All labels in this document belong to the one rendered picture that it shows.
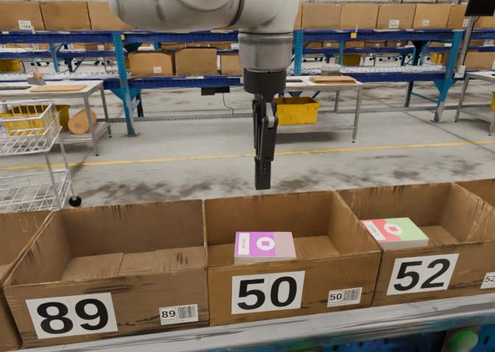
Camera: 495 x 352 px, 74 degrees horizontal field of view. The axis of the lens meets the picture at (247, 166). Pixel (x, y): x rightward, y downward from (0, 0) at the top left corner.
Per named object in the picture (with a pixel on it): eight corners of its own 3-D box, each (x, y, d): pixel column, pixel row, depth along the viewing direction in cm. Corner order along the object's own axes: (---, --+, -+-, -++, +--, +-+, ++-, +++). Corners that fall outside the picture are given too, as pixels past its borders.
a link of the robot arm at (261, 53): (285, 29, 59) (283, 64, 61) (234, 30, 57) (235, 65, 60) (300, 34, 51) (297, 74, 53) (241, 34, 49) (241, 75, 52)
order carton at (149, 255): (23, 350, 70) (-2, 288, 63) (71, 258, 96) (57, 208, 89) (211, 327, 75) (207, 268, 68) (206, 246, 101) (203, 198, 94)
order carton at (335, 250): (208, 328, 75) (205, 269, 68) (205, 247, 101) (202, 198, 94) (372, 308, 80) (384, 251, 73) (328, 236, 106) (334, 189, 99)
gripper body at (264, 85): (292, 71, 53) (289, 126, 57) (280, 63, 61) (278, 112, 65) (247, 73, 52) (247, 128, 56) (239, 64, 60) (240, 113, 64)
